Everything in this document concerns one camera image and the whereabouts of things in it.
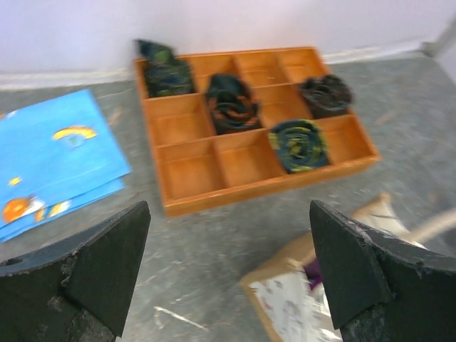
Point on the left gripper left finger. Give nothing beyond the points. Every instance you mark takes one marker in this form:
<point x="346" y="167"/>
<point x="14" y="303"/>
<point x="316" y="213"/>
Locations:
<point x="77" y="289"/>

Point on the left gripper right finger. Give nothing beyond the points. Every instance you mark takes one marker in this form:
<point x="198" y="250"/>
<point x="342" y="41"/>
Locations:
<point x="378" y="287"/>

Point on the brown canvas bag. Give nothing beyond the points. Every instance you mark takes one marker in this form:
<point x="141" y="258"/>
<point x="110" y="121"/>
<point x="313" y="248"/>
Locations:
<point x="280" y="291"/>

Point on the purple can left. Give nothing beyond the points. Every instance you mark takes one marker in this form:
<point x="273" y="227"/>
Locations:
<point x="313" y="274"/>

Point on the blue printed folded cloth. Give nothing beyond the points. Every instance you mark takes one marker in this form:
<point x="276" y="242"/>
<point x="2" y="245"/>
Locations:
<point x="56" y="157"/>

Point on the orange wooden divided tray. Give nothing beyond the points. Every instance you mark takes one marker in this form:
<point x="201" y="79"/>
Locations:
<point x="198" y="169"/>

